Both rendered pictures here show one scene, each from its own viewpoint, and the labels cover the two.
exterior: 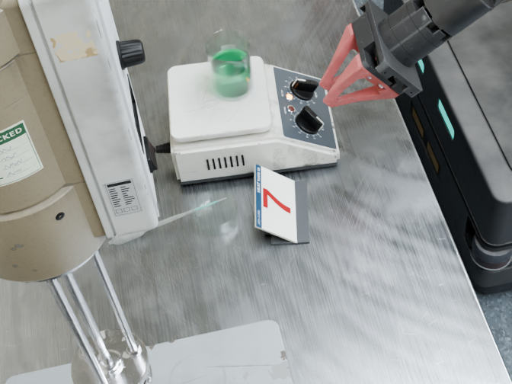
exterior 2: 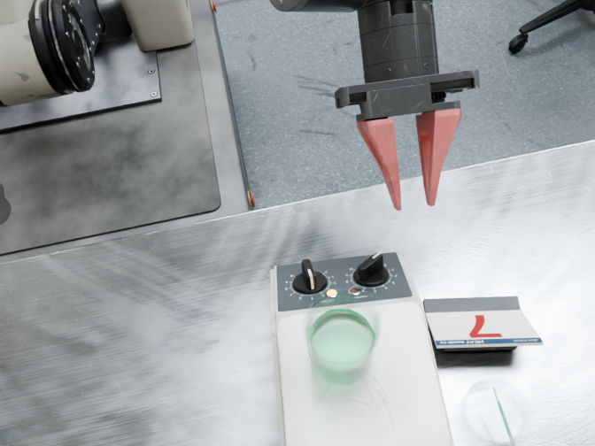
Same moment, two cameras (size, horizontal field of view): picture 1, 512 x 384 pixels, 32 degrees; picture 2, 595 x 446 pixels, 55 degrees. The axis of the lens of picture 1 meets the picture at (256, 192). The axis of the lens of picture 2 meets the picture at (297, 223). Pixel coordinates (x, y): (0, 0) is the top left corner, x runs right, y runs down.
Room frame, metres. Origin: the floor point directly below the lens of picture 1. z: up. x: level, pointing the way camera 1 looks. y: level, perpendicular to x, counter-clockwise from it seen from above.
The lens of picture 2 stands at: (0.77, 0.15, 1.28)
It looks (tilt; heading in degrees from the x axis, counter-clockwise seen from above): 59 degrees down; 270
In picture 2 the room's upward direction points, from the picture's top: 7 degrees counter-clockwise
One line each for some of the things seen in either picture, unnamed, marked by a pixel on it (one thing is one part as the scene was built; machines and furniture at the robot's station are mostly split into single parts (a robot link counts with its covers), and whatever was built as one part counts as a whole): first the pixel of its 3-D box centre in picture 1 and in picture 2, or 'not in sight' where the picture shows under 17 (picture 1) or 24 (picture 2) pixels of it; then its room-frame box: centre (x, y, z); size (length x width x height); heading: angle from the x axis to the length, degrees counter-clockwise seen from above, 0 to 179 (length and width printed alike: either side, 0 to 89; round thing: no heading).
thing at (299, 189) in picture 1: (281, 203); (479, 320); (0.62, -0.03, 0.77); 0.09 x 0.06 x 0.04; 174
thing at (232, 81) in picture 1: (232, 66); (344, 338); (0.75, 0.01, 0.87); 0.06 x 0.05 x 0.08; 28
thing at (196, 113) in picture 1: (218, 97); (358, 381); (0.74, 0.03, 0.83); 0.12 x 0.12 x 0.01; 0
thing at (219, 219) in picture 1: (215, 212); (494, 412); (0.62, 0.05, 0.76); 0.06 x 0.06 x 0.02
